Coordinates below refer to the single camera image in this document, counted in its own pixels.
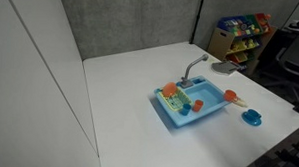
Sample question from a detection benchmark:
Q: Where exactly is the wooden toy storage shelf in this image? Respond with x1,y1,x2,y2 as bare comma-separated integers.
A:
206,11,279,77

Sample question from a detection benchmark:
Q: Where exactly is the blue toy mug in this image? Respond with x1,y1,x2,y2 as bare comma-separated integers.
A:
244,108,263,121

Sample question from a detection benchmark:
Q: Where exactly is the black equipment frame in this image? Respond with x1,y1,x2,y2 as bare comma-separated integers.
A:
236,120,299,167

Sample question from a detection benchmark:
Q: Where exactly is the cream toy soap bottle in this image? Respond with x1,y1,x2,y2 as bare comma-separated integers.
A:
233,95,249,109

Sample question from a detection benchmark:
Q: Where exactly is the small orange toy cup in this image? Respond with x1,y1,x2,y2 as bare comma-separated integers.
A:
192,99,205,113

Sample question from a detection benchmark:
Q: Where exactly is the blue toy saucer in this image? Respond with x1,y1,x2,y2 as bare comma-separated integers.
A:
240,111,264,127

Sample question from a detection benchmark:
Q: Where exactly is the orange toy plate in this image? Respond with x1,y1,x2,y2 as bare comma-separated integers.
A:
161,81,179,99

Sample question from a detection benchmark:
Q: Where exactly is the blue storage bin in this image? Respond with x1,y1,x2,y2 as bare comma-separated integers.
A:
217,15,256,36

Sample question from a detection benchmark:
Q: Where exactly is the yellow green dish rack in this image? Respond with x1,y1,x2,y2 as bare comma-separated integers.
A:
157,86,193,113

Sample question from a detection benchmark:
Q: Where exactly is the blue toy sink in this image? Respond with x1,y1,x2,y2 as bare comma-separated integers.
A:
152,73,234,129

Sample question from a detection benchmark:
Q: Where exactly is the grey metal mounting plate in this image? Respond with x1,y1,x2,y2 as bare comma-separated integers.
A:
211,60,241,77

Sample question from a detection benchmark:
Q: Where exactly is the black tripod pole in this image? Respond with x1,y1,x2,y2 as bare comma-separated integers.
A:
189,0,205,45

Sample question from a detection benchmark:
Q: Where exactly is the orange toy mug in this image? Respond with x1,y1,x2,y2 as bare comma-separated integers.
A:
223,89,238,104

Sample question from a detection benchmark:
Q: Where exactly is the small blue toy cup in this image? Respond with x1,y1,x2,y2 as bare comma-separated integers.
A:
179,103,193,117

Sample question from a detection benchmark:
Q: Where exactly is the grey toy faucet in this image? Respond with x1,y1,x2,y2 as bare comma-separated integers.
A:
179,53,210,90

